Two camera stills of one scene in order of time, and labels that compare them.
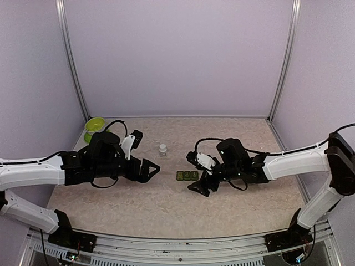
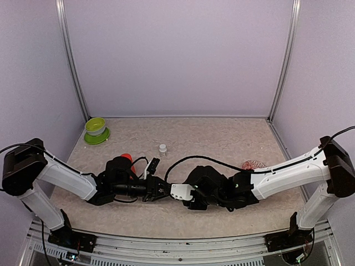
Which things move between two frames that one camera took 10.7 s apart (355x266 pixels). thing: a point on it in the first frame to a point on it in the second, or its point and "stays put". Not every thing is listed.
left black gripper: (133, 175) to (153, 186)
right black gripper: (203, 188) to (192, 206)
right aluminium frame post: (295, 19) stays put
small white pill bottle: (163, 150) stays put
